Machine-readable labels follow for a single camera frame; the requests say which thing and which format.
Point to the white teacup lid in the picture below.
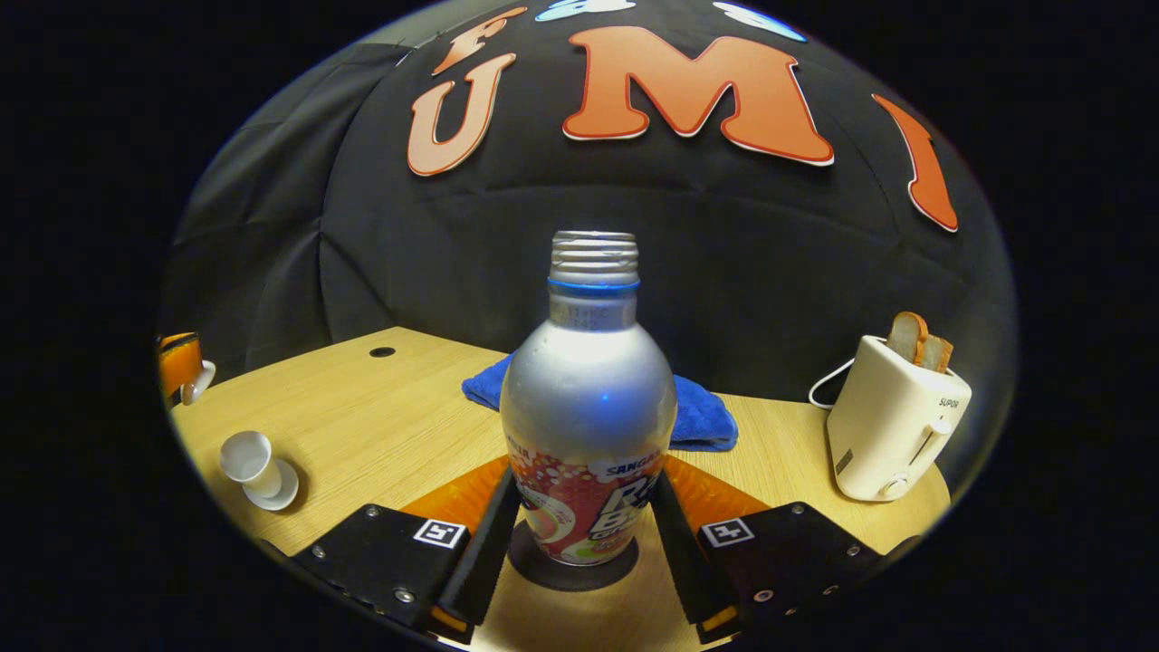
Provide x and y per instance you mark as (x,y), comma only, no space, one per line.
(201,380)

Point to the silver water bottle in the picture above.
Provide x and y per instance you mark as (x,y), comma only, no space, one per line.
(589,398)

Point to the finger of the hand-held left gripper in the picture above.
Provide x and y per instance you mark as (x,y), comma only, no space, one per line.
(178,362)

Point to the blue cloth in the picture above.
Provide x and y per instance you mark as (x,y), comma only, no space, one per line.
(702,421)

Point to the white saucer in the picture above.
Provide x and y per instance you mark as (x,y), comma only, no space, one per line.
(285,493)

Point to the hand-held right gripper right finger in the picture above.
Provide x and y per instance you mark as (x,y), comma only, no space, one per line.
(679,557)

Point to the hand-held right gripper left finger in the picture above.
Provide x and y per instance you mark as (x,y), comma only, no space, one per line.
(493,557)

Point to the dark round coaster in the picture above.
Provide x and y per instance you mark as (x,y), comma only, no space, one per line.
(570,578)

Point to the white toaster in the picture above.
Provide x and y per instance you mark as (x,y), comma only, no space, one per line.
(892,426)

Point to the white teacup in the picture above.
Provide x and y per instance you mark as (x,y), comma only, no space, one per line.
(246,455)

